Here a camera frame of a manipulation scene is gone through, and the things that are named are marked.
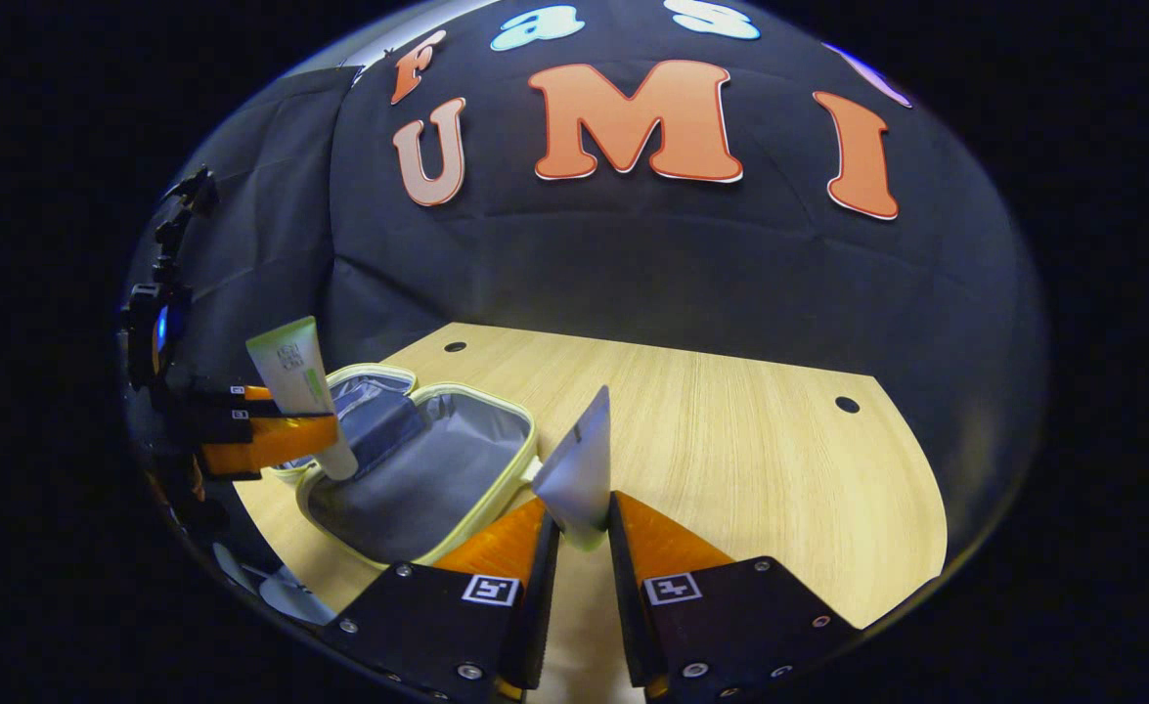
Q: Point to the yellow-green suitcase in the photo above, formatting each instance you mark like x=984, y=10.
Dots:
x=427, y=479

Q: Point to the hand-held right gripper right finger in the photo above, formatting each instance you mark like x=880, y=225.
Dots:
x=625, y=606

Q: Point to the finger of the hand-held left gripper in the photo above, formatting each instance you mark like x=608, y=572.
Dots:
x=222, y=422
x=217, y=393

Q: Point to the pale grey object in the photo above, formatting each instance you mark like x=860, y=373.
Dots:
x=290, y=596

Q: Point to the large white green skincare tube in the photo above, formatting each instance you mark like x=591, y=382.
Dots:
x=290, y=381

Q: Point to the small white green skincare tube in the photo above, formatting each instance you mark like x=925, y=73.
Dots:
x=579, y=469

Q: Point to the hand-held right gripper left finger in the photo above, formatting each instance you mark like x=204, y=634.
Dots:
x=535, y=606

